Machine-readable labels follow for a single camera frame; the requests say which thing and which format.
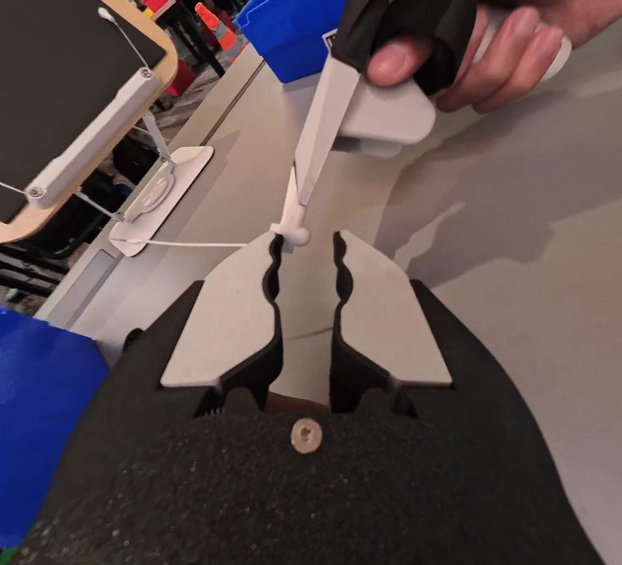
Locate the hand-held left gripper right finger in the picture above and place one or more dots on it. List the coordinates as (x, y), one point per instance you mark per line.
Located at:
(393, 331)

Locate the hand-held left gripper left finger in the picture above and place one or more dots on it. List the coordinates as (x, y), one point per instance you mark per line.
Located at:
(223, 331)

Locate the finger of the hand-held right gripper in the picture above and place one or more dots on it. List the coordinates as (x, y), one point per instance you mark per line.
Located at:
(323, 127)

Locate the blue plastic bin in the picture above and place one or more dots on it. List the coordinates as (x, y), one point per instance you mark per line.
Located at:
(43, 404)
(291, 15)

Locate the orange traffic cone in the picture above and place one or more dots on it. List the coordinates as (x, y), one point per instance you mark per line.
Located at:
(221, 32)

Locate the red bag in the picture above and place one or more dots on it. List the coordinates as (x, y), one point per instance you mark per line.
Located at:
(180, 78)

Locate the black wooden book stand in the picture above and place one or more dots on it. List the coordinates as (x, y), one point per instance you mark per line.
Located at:
(73, 64)

